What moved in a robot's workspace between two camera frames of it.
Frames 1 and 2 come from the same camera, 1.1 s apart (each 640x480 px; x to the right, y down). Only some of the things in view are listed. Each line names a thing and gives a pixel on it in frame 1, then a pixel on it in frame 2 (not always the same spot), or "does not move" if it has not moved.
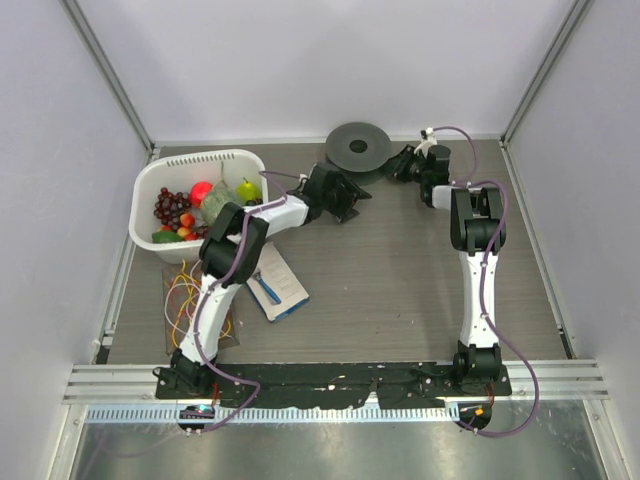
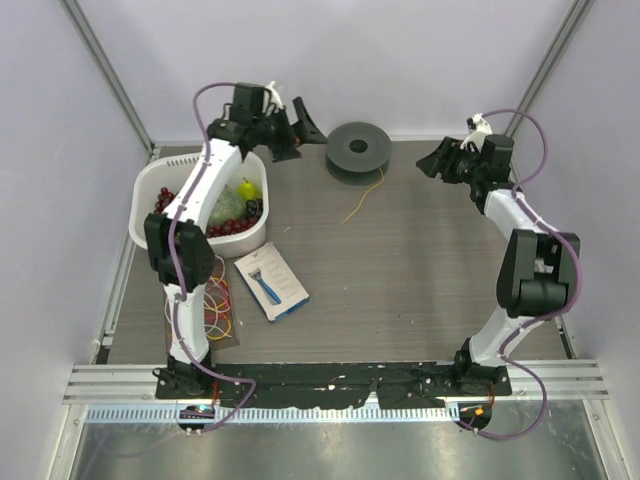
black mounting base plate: (393, 385) does not move
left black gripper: (349, 194) → (285, 151)
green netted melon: (218, 196) does not move
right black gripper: (395, 167) → (448, 150)
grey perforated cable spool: (357, 149) does not move
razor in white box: (274, 286) does not move
